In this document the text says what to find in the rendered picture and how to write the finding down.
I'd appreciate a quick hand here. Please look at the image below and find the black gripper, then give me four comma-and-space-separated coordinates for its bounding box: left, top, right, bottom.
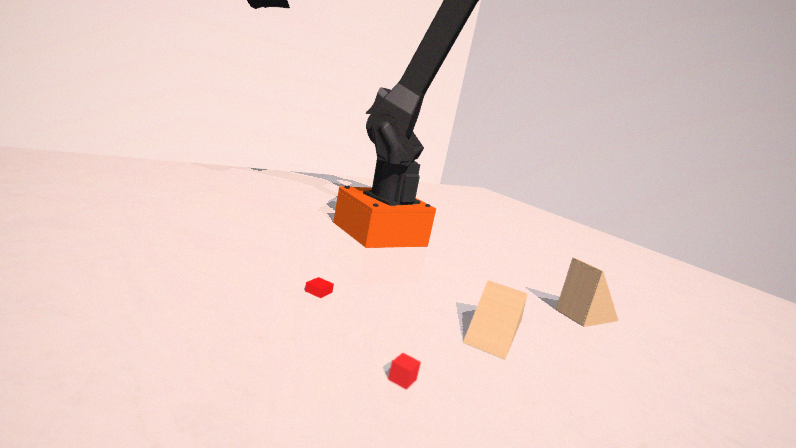
247, 0, 290, 9

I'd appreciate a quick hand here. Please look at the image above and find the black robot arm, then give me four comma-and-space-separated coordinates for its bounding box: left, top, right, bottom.
363, 0, 479, 206

